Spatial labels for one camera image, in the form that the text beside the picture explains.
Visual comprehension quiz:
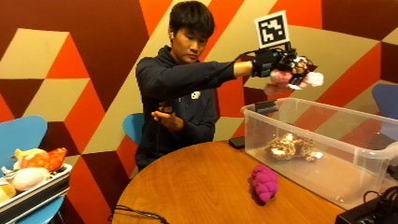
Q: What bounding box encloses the pink and white soft toy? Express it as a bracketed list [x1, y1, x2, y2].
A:
[263, 56, 327, 97]

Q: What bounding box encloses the the person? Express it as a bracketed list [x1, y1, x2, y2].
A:
[135, 0, 251, 173]

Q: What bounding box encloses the white marker cube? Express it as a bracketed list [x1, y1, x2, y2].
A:
[253, 9, 293, 49]

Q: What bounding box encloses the black phone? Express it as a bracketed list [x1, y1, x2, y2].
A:
[228, 135, 248, 150]

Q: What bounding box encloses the dark blue chair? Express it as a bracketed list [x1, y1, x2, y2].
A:
[371, 82, 398, 142]

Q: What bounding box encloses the leopard spotted soft toy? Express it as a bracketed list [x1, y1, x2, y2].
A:
[264, 133, 327, 162]

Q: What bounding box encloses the orange soft toy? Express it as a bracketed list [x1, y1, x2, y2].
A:
[23, 147, 68, 173]

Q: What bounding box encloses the purple grape soft toy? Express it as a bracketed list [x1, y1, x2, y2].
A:
[251, 164, 280, 205]

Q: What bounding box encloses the yellow soft toy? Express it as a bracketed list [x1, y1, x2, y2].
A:
[13, 147, 48, 161]

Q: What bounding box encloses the large blue chair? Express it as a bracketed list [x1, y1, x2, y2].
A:
[0, 115, 67, 224]

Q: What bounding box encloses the clear plastic storage bin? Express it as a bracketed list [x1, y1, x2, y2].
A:
[240, 97, 398, 211]

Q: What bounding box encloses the white round soft toy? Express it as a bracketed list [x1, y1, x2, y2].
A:
[10, 166, 52, 192]

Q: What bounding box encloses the white tray of toys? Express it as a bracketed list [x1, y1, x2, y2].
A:
[0, 162, 75, 224]

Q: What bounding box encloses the black device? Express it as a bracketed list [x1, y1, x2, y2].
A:
[333, 186, 398, 224]

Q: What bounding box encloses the black glove cable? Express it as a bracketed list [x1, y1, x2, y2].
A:
[204, 49, 261, 82]

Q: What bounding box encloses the black table cable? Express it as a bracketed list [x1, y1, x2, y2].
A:
[107, 204, 171, 224]

